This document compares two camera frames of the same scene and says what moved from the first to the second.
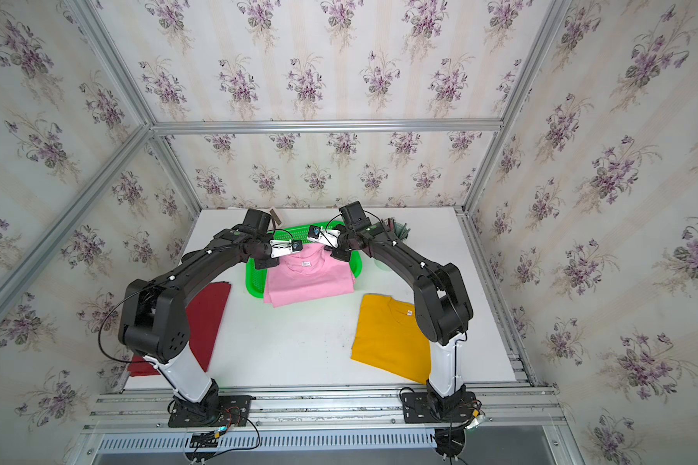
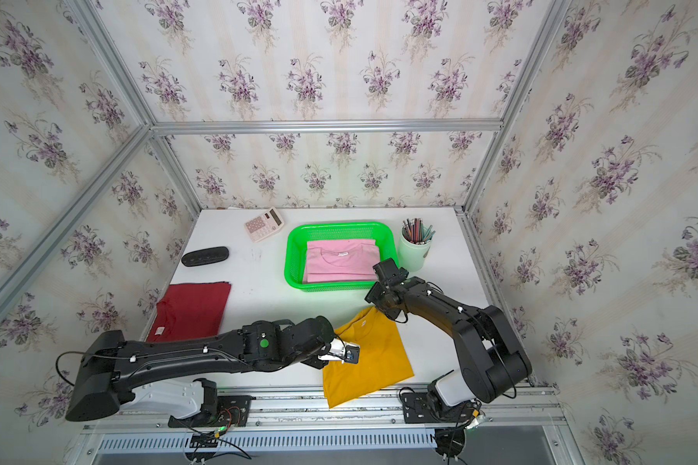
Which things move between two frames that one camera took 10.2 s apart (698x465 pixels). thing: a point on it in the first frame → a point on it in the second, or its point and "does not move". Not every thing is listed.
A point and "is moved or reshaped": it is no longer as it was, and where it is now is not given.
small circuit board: x=204 y=440 does not move
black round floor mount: x=450 y=441 does not move
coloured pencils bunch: x=396 y=227 → x=416 y=232
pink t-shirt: x=308 y=273 is moved or reshaped
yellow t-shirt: x=388 y=336 is moved or reshaped
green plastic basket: x=257 y=278 → x=296 y=252
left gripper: x=269 y=264 → x=339 y=344
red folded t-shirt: x=206 y=306 does not move
